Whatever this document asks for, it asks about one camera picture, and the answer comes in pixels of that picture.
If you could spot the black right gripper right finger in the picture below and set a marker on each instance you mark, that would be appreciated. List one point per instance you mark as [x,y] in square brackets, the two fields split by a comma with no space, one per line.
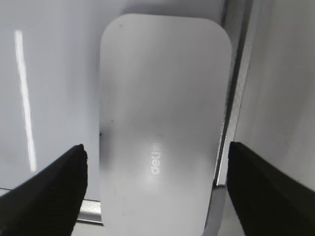
[267,201]

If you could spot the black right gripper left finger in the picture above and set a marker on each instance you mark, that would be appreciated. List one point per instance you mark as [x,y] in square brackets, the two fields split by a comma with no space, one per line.
[48,204]

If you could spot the white whiteboard eraser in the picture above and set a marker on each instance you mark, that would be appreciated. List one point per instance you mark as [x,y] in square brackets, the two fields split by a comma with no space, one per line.
[163,85]

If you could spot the white magnetic whiteboard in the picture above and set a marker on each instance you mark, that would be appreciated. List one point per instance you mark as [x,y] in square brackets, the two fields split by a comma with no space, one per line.
[50,78]

